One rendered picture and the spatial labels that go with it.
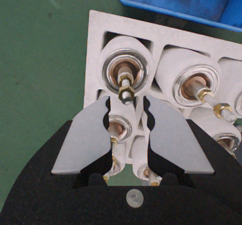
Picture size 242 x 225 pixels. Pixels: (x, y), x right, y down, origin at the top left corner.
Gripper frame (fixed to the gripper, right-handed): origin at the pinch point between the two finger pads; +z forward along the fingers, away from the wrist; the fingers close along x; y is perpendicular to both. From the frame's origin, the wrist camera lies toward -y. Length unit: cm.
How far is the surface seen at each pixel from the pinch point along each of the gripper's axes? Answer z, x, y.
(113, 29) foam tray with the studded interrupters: 16.5, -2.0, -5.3
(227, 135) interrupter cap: 9.1, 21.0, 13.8
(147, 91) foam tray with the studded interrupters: 16.5, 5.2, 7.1
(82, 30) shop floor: 34.5, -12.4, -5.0
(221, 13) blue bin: 34.0, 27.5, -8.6
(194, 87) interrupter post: 7.9, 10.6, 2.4
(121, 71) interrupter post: 7.4, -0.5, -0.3
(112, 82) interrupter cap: 9.1, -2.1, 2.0
